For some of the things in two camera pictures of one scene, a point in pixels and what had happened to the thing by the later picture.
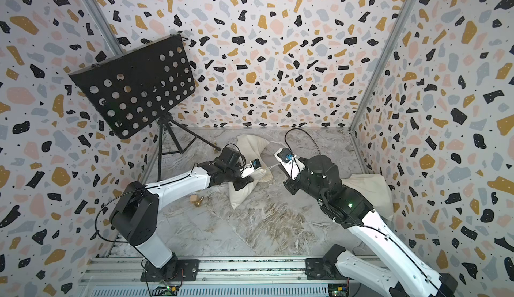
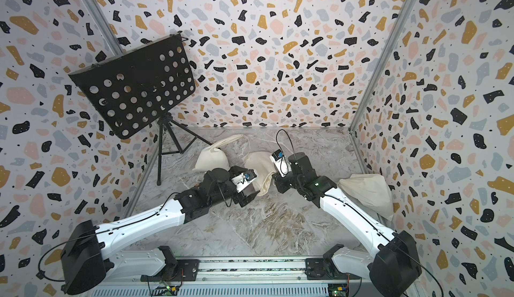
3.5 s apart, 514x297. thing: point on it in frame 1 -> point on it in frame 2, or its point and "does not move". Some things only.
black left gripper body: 239,182 -> 240,198
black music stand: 140,85 does not move
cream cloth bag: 375,190 does not move
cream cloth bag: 250,147 -> 213,158
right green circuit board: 338,289 does not move
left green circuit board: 165,290 does not move
